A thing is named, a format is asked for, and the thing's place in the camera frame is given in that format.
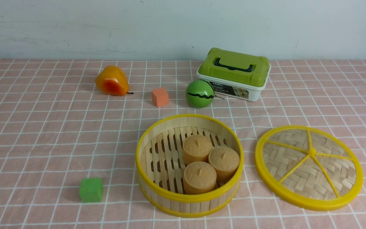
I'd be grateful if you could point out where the yellow woven steamer lid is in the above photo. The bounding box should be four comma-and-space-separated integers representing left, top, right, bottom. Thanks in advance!
255, 126, 364, 212

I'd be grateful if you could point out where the bamboo steamer basket yellow rim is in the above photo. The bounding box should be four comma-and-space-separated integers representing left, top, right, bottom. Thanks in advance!
135, 114, 244, 218

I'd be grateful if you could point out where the green toy watermelon ball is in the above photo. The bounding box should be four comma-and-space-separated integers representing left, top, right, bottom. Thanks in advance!
186, 79, 225, 108

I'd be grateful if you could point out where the orange foam cube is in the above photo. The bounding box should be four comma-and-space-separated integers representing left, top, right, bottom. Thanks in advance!
152, 87, 169, 108

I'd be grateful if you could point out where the tan toy bun back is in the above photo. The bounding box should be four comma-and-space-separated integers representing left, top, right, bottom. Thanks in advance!
183, 135, 214, 165

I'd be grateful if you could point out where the tan toy bun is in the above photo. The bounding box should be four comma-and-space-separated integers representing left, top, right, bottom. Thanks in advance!
183, 135, 214, 165
183, 161, 217, 195
208, 146, 240, 183

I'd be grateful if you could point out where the tan toy bun right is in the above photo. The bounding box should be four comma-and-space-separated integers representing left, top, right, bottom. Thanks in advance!
208, 146, 240, 183

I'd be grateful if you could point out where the tan toy bun front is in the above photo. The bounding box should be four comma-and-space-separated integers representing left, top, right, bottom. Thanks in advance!
183, 161, 217, 195

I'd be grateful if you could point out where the green lidded white storage box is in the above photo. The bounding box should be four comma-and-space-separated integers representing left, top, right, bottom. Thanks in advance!
197, 48, 271, 102

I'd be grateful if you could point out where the orange yellow toy pear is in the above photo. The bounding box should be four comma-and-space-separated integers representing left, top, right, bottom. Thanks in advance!
95, 65, 134, 97

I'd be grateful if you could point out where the green foam cube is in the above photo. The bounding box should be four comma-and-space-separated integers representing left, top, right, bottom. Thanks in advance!
79, 177, 104, 203

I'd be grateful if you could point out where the pink checkered tablecloth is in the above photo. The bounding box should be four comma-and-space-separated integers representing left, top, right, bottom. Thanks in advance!
0, 59, 366, 229

